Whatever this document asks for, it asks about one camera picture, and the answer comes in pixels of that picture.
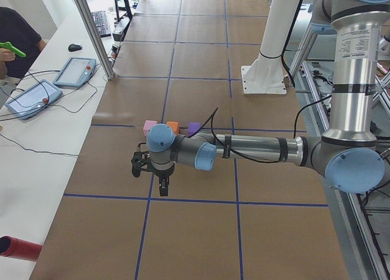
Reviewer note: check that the black computer mouse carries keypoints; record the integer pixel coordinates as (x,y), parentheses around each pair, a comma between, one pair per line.
(73,47)

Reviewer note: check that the blue teach pendant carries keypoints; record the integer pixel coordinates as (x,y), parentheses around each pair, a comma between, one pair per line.
(33,100)
(76,72)

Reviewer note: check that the far blue teach pendant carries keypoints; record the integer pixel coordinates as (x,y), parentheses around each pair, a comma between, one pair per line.
(76,72)

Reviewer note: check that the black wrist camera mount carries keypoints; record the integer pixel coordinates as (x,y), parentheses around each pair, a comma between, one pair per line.
(141,162)

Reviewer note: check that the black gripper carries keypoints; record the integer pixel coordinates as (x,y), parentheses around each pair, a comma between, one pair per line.
(162,174)

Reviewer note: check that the near blue teach pendant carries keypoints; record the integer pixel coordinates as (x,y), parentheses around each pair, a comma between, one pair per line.
(33,100)

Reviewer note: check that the aluminium side frame rail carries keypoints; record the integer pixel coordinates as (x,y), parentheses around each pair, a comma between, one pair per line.
(362,221)

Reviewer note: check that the green toy gun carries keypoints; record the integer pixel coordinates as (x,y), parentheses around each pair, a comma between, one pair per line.
(8,45)

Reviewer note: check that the red cylinder bottle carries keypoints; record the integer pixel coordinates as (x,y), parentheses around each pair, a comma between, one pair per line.
(19,249)

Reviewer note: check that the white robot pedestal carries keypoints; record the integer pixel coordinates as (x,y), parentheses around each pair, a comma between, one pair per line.
(265,75)

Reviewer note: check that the purple foam block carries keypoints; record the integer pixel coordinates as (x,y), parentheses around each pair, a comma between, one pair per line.
(193,127)

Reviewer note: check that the black keyboard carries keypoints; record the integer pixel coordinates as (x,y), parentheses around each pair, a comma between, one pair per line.
(101,23)

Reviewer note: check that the seated person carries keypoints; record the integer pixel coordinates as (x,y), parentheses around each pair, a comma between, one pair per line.
(15,29)

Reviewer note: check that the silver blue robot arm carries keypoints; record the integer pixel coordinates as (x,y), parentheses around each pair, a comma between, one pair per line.
(344,154)

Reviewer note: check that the aluminium frame post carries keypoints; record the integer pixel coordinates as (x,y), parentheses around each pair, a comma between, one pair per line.
(97,43)

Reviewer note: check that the pink foam block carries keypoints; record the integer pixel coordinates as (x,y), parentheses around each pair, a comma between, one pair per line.
(148,124)

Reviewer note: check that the orange foam block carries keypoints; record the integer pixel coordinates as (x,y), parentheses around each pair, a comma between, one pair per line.
(174,125)

